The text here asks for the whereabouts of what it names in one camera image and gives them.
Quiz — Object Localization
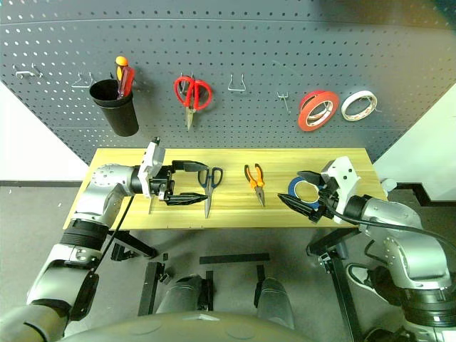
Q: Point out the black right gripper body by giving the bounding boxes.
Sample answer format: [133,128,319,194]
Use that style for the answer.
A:
[309,175,340,224]

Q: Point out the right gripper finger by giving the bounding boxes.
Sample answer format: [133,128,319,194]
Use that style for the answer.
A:
[296,170,325,187]
[276,192,321,224]

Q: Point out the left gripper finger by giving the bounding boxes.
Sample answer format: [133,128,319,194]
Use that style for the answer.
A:
[172,160,209,174]
[164,191,209,208]

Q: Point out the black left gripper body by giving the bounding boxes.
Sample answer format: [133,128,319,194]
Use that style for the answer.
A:
[149,165,177,203]

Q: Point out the blue tape roll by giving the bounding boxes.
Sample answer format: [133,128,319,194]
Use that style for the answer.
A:
[287,176,321,210]

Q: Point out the red tape roll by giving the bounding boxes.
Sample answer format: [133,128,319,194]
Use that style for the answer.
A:
[297,90,339,133]

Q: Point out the black table leg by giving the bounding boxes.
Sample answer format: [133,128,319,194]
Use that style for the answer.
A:
[306,227,365,342]
[111,229,158,261]

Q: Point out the white tape roll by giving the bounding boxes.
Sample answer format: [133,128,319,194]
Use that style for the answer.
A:
[340,90,378,123]

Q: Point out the black flat floor bar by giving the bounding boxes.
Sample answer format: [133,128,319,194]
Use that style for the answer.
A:
[199,252,271,266]

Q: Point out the black cup holder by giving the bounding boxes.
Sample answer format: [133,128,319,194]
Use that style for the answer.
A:
[88,78,140,138]

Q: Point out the small double prong hook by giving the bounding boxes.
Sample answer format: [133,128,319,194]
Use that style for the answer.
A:
[276,91,291,115]

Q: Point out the black and white sneaker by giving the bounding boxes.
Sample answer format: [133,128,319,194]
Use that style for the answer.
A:
[346,262,379,297]

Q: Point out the black upright stand bar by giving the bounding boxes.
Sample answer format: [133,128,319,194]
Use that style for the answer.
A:
[138,261,169,316]

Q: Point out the grey robot leg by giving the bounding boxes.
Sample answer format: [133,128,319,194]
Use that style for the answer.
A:
[155,274,214,316]
[254,276,296,331]

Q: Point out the grey robot torso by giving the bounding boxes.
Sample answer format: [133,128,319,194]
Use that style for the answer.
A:
[60,309,304,342]

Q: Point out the grey perforated pegboard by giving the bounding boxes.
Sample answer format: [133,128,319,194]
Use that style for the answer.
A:
[0,0,456,168]

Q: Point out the flat silver pegboard hook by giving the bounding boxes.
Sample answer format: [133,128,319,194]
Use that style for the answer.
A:
[14,63,44,80]

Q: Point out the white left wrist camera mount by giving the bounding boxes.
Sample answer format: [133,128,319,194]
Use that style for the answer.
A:
[138,137,167,199]

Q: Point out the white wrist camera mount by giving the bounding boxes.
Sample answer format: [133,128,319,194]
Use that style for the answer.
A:
[319,155,363,225]
[138,137,167,199]

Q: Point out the black handled scissors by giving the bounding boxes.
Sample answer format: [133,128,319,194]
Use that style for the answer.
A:
[197,166,224,219]

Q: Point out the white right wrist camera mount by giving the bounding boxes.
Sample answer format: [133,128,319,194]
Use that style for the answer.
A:
[319,155,363,225]

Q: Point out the orange handled pliers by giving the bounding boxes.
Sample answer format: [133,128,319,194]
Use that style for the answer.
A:
[244,163,266,208]

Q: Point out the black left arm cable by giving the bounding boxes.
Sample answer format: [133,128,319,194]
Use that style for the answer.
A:
[90,195,135,277]

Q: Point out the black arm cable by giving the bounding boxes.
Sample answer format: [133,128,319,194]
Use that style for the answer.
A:
[322,204,456,250]
[90,195,135,277]

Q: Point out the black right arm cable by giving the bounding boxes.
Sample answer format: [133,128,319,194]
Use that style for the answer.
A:
[322,204,456,250]

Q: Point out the red handled scissors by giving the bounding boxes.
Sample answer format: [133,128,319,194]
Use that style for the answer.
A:
[173,75,213,131]

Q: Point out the silver wire loop hook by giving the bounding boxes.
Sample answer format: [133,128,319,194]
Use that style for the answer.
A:
[227,73,247,93]
[71,71,95,89]

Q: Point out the red handled screwdriver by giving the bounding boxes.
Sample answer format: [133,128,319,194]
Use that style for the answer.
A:
[117,66,137,100]

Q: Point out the orange handled screwdriver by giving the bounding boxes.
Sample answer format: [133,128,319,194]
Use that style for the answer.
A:
[114,56,130,98]

